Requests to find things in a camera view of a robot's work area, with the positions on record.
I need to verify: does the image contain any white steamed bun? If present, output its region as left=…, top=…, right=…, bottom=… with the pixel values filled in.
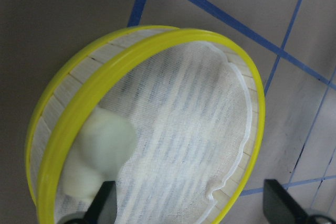
left=61, top=106, right=137, bottom=203

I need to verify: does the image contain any yellow steamer basket centre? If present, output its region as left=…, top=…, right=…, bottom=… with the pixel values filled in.
left=25, top=25, right=265, bottom=223

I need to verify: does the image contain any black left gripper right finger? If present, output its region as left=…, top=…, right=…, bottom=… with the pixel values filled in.
left=263, top=179, right=335, bottom=224

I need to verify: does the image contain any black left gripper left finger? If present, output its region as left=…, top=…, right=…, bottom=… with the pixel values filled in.
left=59, top=181, right=117, bottom=224

